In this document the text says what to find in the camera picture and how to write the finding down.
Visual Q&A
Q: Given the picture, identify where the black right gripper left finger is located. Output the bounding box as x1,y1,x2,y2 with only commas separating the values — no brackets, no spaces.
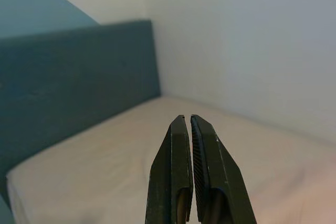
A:
144,114,194,224

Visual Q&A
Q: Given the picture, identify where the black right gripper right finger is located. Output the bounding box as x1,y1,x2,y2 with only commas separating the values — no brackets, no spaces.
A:
190,114,258,224

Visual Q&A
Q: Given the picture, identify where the beige mattress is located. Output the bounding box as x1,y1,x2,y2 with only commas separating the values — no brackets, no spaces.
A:
5,95,336,224

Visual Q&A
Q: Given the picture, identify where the blue-grey upholstered bed frame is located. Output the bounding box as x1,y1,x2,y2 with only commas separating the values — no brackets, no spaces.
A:
0,18,162,204

